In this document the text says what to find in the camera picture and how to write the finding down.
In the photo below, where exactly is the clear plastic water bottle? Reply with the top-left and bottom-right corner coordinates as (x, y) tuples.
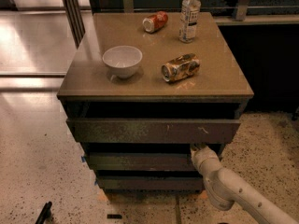
(179, 0), (201, 43)

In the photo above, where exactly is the black tape floor marker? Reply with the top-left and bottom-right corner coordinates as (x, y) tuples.
(107, 214), (122, 219)

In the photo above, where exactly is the bottom drawer front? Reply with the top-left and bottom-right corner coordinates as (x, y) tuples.
(97, 176), (203, 191)

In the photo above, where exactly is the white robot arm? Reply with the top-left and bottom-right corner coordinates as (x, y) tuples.
(191, 144), (299, 224)

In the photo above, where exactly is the top drawer front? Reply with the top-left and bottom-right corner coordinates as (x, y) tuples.
(66, 119), (240, 144)

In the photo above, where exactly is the gold crushed soda can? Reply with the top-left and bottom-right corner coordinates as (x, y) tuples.
(161, 53), (200, 83)

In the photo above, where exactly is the white ceramic bowl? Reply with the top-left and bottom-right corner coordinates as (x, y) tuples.
(102, 46), (143, 78)

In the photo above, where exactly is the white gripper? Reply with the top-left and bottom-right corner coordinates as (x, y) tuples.
(190, 144), (222, 176)

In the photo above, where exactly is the drawer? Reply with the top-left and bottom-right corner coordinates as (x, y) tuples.
(97, 176), (203, 191)
(85, 153), (195, 172)
(66, 119), (240, 144)

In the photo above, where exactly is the red soda can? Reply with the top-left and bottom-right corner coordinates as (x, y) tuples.
(142, 11), (168, 34)

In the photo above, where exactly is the black object on floor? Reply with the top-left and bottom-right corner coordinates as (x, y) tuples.
(35, 202), (52, 224)

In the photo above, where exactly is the brown three-drawer cabinet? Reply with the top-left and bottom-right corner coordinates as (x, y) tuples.
(58, 13), (253, 181)

